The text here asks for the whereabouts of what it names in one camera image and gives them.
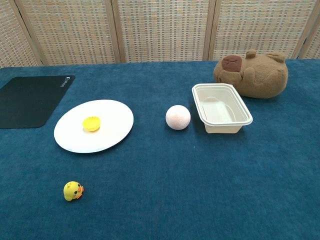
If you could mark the small yellow fluted cup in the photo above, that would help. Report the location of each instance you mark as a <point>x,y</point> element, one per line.
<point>91,123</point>

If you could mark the brown capybara plush toy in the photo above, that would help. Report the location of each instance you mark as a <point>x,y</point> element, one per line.
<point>262,80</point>

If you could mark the woven folding screen panel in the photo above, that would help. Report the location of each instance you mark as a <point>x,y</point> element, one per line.
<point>162,30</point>
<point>255,25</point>
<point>75,30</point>
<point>315,37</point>
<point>10,37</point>

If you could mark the white round plate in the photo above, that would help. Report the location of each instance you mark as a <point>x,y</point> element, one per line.
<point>112,125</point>

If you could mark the pale pink ball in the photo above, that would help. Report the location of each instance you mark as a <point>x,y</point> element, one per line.
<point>178,117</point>

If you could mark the black mouse pad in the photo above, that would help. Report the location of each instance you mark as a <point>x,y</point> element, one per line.
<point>30,102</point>

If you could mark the white plastic food container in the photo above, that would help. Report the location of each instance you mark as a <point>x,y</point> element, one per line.
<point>220,110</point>

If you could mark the little yellow chick toy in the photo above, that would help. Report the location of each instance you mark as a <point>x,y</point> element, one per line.
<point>71,191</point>

